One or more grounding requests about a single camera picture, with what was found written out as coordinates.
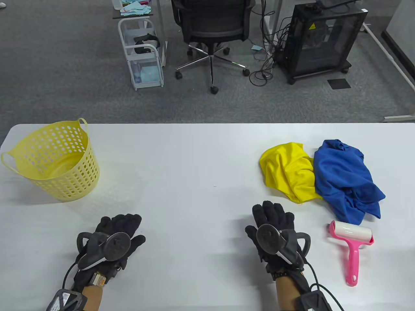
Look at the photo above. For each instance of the blue t-shirt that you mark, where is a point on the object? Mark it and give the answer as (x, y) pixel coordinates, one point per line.
(340, 175)

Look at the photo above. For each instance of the black headset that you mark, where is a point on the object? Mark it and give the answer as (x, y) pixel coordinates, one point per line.
(146, 39)

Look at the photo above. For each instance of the small light blue cloth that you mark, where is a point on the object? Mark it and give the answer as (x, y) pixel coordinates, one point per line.
(256, 48)

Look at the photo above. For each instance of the person's right hand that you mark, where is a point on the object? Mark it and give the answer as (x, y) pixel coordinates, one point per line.
(272, 212)

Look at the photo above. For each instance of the white floor foot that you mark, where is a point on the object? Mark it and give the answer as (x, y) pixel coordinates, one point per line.
(400, 118)

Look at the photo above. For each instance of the person's right forearm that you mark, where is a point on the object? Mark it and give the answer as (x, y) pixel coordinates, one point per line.
(287, 293)

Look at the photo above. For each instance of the white rolling cart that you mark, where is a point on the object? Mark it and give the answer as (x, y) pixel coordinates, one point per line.
(142, 57)

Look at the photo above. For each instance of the black floor plate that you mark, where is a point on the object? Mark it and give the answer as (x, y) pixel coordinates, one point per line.
(338, 83)

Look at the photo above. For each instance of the yellow perforated plastic basket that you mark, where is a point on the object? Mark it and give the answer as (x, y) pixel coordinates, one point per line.
(74, 184)

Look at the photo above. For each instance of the white desk frame rail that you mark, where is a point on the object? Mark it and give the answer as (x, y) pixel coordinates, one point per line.
(380, 43)

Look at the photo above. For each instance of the light blue packet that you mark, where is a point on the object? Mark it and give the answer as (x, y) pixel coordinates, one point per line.
(147, 74)

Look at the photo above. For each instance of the pile of light blue cloths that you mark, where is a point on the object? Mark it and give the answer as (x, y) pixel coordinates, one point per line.
(136, 9)

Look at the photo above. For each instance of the yellow t-shirt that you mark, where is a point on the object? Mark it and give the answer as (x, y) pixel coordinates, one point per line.
(288, 168)

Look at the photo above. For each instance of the black cabinet on wheels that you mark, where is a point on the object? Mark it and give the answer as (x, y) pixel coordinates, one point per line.
(324, 42)

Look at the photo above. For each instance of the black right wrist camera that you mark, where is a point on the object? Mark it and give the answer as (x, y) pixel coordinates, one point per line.
(313, 301)

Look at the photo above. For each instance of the black office chair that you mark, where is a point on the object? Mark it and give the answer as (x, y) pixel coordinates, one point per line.
(210, 19)

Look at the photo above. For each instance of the grey left hand controller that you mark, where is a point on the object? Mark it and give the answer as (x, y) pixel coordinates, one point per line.
(118, 246)

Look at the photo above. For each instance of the pink lint roller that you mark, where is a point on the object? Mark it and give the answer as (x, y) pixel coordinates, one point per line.
(351, 256)

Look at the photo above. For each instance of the person's left hand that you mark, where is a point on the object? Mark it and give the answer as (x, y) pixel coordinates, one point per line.
(126, 223)

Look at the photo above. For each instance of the white desk leg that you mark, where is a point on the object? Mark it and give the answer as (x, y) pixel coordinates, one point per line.
(161, 32)
(274, 19)

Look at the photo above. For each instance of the white wristwatch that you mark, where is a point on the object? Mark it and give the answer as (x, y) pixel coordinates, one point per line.
(97, 279)

